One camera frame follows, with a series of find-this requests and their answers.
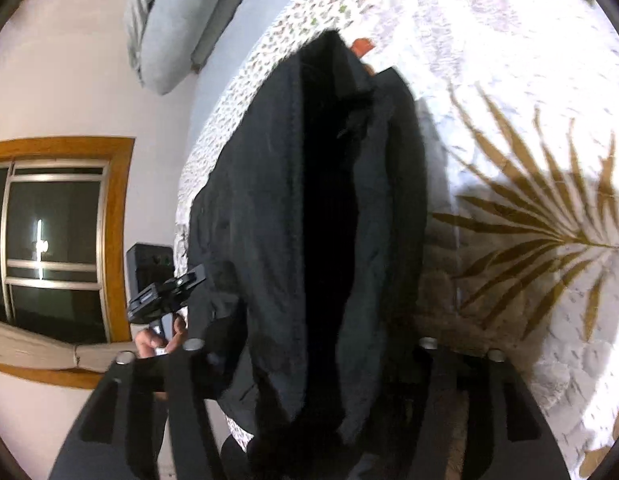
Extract white leaf print quilt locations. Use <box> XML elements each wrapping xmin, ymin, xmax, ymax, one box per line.
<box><xmin>172</xmin><ymin>0</ymin><xmax>619</xmax><ymax>480</ymax></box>

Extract black pants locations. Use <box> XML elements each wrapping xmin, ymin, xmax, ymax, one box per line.
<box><xmin>187</xmin><ymin>29</ymin><xmax>430</xmax><ymax>480</ymax></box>

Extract bed with light blue sheet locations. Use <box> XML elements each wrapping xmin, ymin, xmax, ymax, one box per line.
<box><xmin>182</xmin><ymin>0</ymin><xmax>335</xmax><ymax>171</ymax></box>

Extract wooden framed window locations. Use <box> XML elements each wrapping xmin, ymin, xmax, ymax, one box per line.
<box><xmin>0</xmin><ymin>136</ymin><xmax>136</xmax><ymax>391</ymax></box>

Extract person's left hand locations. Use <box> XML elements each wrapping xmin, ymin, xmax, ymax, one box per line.
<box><xmin>136</xmin><ymin>316</ymin><xmax>189</xmax><ymax>361</ymax></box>

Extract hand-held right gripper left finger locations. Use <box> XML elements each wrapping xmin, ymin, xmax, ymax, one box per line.
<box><xmin>50</xmin><ymin>339</ymin><xmax>228</xmax><ymax>480</ymax></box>

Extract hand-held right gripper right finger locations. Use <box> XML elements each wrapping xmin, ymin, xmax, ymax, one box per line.
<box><xmin>414</xmin><ymin>338</ymin><xmax>570</xmax><ymax>480</ymax></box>

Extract beige curtain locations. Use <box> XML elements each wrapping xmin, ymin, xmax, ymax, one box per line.
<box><xmin>0</xmin><ymin>319</ymin><xmax>136</xmax><ymax>375</ymax></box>

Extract grey folded pillow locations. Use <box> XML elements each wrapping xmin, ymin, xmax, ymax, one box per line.
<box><xmin>124</xmin><ymin>0</ymin><xmax>265</xmax><ymax>96</ymax></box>

